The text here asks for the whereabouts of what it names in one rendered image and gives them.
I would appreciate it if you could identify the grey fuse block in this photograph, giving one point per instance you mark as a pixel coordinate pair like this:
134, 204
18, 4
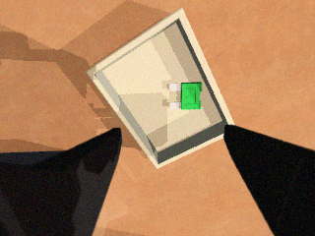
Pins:
26, 158

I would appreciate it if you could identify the cream open-top tray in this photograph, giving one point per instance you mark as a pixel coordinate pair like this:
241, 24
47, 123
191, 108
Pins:
135, 80

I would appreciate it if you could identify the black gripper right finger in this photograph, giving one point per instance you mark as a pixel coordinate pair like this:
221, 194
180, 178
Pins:
280, 177

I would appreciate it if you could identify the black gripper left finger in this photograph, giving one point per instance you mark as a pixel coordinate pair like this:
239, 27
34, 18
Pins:
62, 195

